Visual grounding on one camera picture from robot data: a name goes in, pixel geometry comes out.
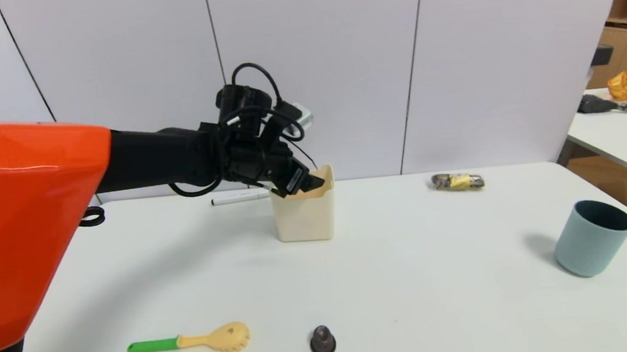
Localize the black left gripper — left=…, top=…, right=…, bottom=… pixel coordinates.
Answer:
left=257, top=137, right=326, bottom=201

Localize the cream white open box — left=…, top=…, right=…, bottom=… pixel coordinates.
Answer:
left=267, top=164, right=339, bottom=245

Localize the white marker with black tips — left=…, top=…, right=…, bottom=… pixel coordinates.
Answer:
left=211, top=188, right=272, bottom=207

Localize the wrapped chocolate snack packet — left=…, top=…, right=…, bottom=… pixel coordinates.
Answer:
left=430, top=170, right=486, bottom=194

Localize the light blue cup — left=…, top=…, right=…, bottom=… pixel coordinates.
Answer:
left=550, top=196, right=627, bottom=281

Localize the black brush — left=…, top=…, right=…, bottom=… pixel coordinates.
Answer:
left=576, top=91, right=627, bottom=119

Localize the white side table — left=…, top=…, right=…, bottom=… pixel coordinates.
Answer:
left=563, top=86, right=627, bottom=181

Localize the small black device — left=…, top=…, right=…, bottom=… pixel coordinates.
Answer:
left=589, top=43, right=615, bottom=67

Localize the orange crinkled bag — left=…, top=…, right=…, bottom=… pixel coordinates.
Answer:
left=607, top=70, right=627, bottom=103

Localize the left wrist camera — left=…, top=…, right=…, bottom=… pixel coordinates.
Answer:
left=214, top=77, right=315, bottom=140

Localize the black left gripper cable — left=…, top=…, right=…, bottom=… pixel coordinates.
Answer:
left=158, top=57, right=321, bottom=200

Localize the green handled yellow pasta spoon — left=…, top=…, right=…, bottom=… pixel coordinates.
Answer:
left=126, top=320, right=252, bottom=352

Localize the black ring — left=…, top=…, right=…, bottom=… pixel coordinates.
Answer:
left=77, top=205, right=107, bottom=228

